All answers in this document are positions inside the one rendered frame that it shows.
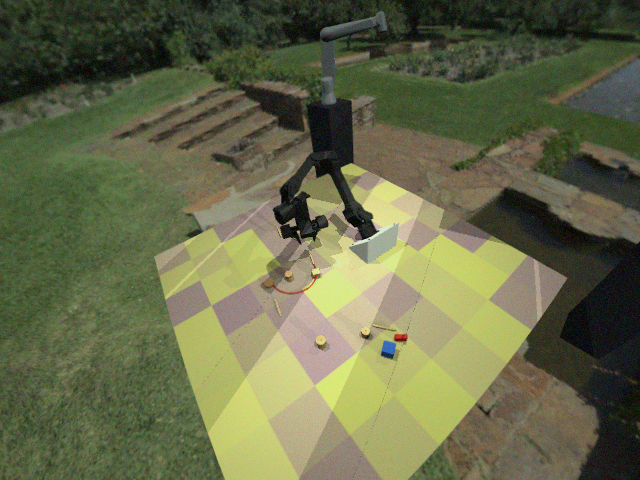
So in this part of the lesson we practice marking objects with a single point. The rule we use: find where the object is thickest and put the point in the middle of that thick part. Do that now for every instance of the blue block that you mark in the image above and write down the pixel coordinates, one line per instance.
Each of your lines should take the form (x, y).
(388, 349)

